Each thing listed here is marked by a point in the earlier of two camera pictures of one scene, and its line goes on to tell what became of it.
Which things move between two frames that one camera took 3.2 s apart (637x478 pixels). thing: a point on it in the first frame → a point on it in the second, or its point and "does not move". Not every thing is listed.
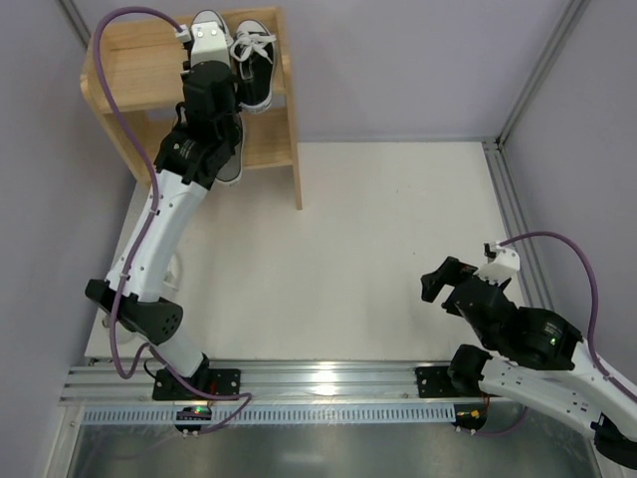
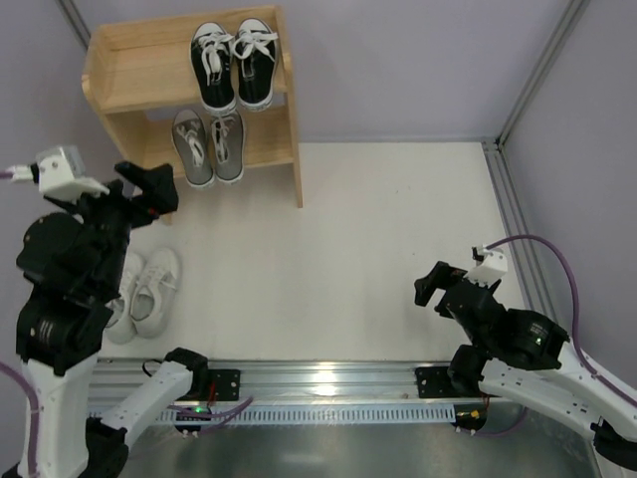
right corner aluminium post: x=574 y=11 does not move
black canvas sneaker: x=253 y=53 does not move
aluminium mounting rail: x=273 y=382 does not move
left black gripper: x=209 y=79 → x=135 y=200
